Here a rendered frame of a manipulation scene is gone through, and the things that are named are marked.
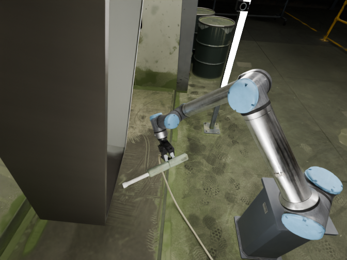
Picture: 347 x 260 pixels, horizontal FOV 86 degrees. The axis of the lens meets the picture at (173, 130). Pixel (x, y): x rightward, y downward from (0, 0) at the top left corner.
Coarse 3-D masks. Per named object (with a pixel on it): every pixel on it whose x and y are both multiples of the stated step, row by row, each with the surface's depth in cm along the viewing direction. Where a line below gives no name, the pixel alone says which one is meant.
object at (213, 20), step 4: (200, 20) 291; (204, 20) 295; (208, 20) 296; (212, 20) 297; (216, 20) 299; (220, 20) 299; (224, 20) 301; (228, 20) 300; (212, 24) 280; (216, 24) 281; (220, 24) 282; (224, 24) 283; (228, 24) 284
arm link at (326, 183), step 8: (312, 168) 90; (320, 168) 90; (304, 176) 90; (312, 176) 86; (320, 176) 86; (328, 176) 87; (336, 176) 87; (312, 184) 85; (320, 184) 83; (328, 184) 83; (336, 184) 84; (320, 192) 82; (328, 192) 81; (336, 192) 81
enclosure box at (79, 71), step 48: (0, 0) 32; (48, 0) 32; (96, 0) 31; (0, 48) 37; (48, 48) 37; (96, 48) 37; (0, 96) 46; (48, 96) 45; (96, 96) 45; (0, 144) 58; (48, 144) 58; (96, 144) 58; (48, 192) 80; (96, 192) 79
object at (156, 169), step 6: (180, 156) 131; (186, 156) 133; (168, 162) 128; (174, 162) 129; (180, 162) 131; (150, 168) 126; (156, 168) 124; (162, 168) 125; (168, 168) 127; (144, 174) 121; (150, 174) 122; (132, 180) 118; (138, 180) 119; (126, 186) 116
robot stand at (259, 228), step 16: (272, 192) 109; (256, 208) 123; (272, 208) 102; (240, 224) 148; (256, 224) 121; (272, 224) 102; (240, 240) 145; (256, 240) 120; (272, 240) 110; (288, 240) 108; (304, 240) 107; (256, 256) 137; (272, 256) 134
